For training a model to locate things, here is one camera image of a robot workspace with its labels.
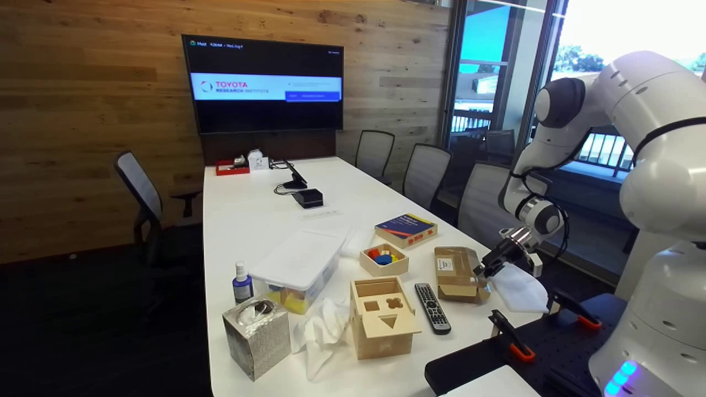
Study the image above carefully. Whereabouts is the grey office chair left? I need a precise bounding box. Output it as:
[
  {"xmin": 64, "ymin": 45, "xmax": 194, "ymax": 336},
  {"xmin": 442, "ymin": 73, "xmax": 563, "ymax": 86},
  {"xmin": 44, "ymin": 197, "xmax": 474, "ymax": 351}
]
[{"xmin": 115, "ymin": 150, "xmax": 201, "ymax": 266}]

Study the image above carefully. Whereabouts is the small wooden toy tray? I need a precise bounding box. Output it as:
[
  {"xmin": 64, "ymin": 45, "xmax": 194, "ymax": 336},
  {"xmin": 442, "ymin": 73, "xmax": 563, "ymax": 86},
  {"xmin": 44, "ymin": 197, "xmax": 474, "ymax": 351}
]
[{"xmin": 360, "ymin": 242, "xmax": 409, "ymax": 276}]

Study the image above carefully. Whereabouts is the office chair middle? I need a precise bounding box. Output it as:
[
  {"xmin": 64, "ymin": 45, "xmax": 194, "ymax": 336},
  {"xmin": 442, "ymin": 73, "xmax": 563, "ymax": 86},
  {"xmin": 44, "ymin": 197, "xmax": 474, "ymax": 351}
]
[{"xmin": 401, "ymin": 143, "xmax": 449, "ymax": 209}]

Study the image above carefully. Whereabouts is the office chair near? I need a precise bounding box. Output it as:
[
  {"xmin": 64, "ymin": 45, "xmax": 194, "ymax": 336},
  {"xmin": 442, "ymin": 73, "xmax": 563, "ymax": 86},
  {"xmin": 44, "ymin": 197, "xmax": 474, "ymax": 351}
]
[{"xmin": 457, "ymin": 164, "xmax": 518, "ymax": 247}]

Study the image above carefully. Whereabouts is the left orange black clamp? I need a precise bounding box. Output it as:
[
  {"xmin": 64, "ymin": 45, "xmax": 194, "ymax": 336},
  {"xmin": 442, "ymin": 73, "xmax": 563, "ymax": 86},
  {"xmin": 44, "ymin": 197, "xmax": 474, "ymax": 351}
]
[{"xmin": 490, "ymin": 308, "xmax": 537, "ymax": 365}]

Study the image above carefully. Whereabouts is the crumpled white tissue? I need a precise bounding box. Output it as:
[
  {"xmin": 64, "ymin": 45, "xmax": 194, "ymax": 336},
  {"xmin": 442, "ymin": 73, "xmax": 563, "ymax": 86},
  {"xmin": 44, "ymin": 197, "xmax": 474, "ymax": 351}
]
[{"xmin": 291, "ymin": 298, "xmax": 350, "ymax": 381}]

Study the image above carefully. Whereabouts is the colourful wooden puzzle box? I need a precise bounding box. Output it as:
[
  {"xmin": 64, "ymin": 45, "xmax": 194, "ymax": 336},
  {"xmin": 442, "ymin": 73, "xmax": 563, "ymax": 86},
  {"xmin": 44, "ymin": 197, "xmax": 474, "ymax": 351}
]
[{"xmin": 374, "ymin": 213, "xmax": 437, "ymax": 247}]

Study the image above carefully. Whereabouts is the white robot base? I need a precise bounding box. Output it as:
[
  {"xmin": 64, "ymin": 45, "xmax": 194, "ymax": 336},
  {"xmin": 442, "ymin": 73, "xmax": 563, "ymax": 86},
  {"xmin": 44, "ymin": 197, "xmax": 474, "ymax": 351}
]
[{"xmin": 590, "ymin": 242, "xmax": 706, "ymax": 397}]

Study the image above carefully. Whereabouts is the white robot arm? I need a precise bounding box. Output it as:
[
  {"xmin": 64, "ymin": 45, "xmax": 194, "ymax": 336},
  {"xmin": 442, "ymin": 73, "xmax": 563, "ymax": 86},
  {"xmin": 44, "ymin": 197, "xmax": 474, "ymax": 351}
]
[{"xmin": 481, "ymin": 50, "xmax": 706, "ymax": 277}]

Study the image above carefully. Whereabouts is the right orange black clamp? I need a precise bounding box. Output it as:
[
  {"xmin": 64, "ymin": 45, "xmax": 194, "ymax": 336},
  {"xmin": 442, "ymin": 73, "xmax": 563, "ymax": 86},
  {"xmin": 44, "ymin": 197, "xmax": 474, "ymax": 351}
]
[{"xmin": 548, "ymin": 291, "xmax": 603, "ymax": 331}]

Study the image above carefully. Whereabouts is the wall mounted tv screen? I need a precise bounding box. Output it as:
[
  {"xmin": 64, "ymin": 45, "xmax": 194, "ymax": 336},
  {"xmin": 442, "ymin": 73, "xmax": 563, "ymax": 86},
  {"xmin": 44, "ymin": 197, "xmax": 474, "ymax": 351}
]
[{"xmin": 181, "ymin": 36, "xmax": 345, "ymax": 134}]

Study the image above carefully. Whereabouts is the brown cardboard box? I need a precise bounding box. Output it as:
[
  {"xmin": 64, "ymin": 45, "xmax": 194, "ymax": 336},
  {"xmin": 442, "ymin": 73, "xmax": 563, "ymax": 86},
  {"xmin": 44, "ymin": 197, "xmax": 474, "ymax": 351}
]
[{"xmin": 435, "ymin": 247, "xmax": 490, "ymax": 305}]

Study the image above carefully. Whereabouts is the blue hand sanitizer bottle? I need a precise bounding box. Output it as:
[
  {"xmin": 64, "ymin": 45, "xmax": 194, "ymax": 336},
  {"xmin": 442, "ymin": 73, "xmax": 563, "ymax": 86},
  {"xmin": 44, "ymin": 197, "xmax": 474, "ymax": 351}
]
[{"xmin": 232, "ymin": 265, "xmax": 254, "ymax": 303}]

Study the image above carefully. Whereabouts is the orange black clamp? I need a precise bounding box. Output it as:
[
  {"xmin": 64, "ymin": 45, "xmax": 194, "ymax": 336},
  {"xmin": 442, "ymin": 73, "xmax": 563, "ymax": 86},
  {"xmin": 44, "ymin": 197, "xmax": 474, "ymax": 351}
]
[
  {"xmin": 548, "ymin": 291, "xmax": 603, "ymax": 331},
  {"xmin": 490, "ymin": 308, "xmax": 537, "ymax": 365}
]

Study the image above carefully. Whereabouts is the white tissue pack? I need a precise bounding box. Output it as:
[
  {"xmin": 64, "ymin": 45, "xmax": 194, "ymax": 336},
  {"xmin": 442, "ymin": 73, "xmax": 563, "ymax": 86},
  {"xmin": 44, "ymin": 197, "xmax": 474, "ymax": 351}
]
[{"xmin": 246, "ymin": 150, "xmax": 269, "ymax": 172}]

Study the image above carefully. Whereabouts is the clear plastic bag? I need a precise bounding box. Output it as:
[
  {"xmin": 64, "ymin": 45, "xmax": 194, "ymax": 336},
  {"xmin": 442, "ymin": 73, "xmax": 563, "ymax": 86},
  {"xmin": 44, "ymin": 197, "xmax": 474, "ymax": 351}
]
[{"xmin": 491, "ymin": 263, "xmax": 549, "ymax": 314}]

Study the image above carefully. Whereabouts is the office chair far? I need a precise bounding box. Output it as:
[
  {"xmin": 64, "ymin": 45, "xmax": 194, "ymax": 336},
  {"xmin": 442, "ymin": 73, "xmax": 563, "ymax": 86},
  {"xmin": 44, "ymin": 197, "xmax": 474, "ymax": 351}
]
[{"xmin": 355, "ymin": 131, "xmax": 394, "ymax": 180}]

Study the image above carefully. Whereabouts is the black conference phone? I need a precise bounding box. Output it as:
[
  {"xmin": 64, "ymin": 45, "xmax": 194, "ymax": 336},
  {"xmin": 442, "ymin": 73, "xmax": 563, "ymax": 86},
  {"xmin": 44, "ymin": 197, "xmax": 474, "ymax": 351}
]
[{"xmin": 294, "ymin": 190, "xmax": 325, "ymax": 209}]

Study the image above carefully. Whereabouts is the wooden shape sorter box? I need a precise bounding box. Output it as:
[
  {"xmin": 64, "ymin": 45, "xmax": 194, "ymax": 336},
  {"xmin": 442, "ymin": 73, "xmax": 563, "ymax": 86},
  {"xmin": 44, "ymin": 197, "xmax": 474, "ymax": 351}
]
[{"xmin": 350, "ymin": 276, "xmax": 419, "ymax": 360}]

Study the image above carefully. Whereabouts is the black tablet stand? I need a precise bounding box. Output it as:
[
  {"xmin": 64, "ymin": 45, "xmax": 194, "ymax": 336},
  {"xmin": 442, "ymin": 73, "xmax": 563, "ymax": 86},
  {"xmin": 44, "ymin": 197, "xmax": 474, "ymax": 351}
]
[{"xmin": 274, "ymin": 161, "xmax": 307, "ymax": 195}]

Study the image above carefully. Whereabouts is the grey tissue box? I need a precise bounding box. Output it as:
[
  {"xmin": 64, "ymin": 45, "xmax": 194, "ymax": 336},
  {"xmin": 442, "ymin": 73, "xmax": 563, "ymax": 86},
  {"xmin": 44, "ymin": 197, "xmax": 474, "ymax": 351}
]
[{"xmin": 223, "ymin": 298, "xmax": 291, "ymax": 380}]

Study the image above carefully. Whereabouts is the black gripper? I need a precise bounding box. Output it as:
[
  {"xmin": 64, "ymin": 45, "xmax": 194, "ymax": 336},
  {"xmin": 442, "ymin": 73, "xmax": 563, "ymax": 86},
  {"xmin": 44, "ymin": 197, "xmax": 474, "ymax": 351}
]
[{"xmin": 481, "ymin": 227, "xmax": 541, "ymax": 277}]

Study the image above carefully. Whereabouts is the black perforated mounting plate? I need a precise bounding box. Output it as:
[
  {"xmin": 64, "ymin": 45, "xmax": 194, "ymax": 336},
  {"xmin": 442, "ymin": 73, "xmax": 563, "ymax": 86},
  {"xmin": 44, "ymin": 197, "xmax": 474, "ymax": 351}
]
[{"xmin": 424, "ymin": 314, "xmax": 616, "ymax": 397}]

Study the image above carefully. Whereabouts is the red box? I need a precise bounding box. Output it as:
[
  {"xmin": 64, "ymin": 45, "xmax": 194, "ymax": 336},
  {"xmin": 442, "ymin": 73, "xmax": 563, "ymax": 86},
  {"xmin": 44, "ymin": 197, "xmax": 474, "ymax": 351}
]
[{"xmin": 213, "ymin": 158, "xmax": 250, "ymax": 177}]

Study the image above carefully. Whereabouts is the black silver remote control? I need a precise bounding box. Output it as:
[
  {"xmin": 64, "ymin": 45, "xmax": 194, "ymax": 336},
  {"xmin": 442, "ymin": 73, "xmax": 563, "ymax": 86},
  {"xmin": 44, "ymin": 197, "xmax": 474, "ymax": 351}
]
[{"xmin": 414, "ymin": 283, "xmax": 452, "ymax": 336}]

